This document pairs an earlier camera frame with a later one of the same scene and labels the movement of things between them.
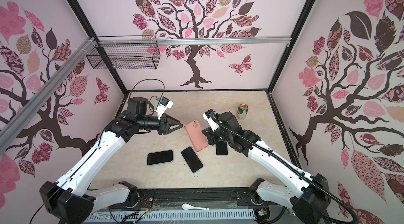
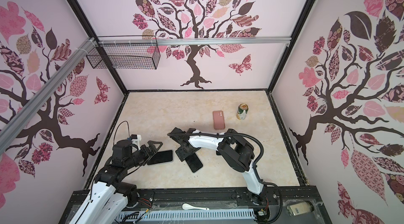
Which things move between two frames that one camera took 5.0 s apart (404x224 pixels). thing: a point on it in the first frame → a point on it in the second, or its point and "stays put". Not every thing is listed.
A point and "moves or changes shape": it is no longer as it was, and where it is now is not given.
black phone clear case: [191, 159] stays put
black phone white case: [160, 157] stays put
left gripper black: [164, 125] → [149, 154]
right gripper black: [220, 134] → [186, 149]
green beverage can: [242, 111] stays put
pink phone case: [194, 129] moves or changes shape
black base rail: [215, 197] stays put
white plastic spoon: [186, 206] stays put
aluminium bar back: [191, 41] stays put
